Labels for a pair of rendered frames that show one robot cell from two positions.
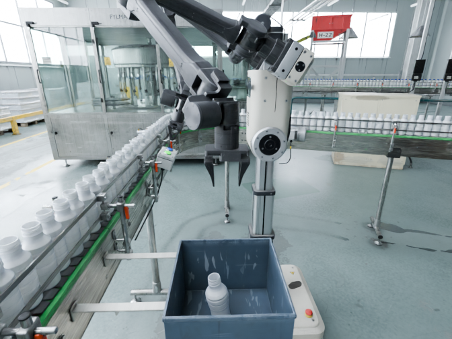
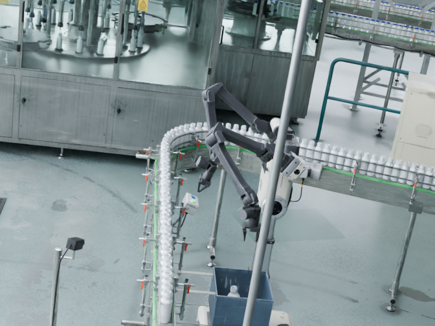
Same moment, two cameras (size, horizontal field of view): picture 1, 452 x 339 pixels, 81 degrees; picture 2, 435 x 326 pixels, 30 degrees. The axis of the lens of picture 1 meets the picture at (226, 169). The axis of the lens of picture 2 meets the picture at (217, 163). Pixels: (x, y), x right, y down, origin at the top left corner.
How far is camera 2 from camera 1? 3.75 m
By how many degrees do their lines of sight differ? 5
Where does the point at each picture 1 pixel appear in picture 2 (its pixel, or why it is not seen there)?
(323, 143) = (341, 185)
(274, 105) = (281, 183)
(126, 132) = (48, 103)
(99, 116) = (8, 72)
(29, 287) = not seen: hidden behind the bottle
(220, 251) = (235, 276)
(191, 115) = (242, 214)
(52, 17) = not seen: outside the picture
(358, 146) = (379, 194)
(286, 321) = (269, 303)
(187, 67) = (240, 188)
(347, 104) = (413, 102)
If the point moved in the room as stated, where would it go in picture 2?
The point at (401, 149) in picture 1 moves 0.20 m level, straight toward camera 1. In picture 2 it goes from (423, 204) to (413, 212)
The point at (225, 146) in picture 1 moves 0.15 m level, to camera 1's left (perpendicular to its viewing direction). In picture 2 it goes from (252, 226) to (224, 222)
